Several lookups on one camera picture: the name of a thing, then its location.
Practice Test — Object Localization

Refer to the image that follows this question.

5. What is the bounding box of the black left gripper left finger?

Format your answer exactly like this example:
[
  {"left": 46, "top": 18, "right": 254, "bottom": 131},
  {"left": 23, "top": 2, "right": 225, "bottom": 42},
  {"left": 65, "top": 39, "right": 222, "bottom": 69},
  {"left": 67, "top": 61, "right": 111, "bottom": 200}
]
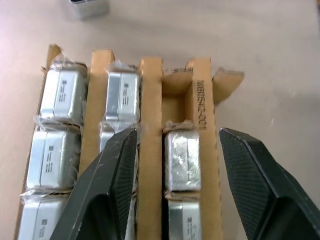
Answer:
[{"left": 48, "top": 127, "right": 139, "bottom": 240}]

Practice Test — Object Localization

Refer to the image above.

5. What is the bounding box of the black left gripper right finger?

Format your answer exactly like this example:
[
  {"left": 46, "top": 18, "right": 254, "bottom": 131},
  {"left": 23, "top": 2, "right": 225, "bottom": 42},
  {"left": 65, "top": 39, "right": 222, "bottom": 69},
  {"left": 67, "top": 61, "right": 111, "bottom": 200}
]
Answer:
[{"left": 218, "top": 127, "right": 320, "bottom": 240}]

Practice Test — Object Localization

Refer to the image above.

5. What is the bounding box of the brown cardboard divider tray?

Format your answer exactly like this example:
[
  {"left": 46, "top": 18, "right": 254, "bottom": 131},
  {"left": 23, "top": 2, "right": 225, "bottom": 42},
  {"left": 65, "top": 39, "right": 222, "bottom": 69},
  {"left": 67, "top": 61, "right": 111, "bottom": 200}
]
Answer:
[{"left": 12, "top": 43, "right": 246, "bottom": 240}]

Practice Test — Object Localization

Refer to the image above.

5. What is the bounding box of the silver metal block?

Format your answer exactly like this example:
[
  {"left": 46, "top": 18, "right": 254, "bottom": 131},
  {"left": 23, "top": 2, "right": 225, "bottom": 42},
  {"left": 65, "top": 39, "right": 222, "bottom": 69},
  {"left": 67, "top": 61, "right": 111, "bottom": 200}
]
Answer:
[{"left": 68, "top": 0, "right": 111, "bottom": 20}]

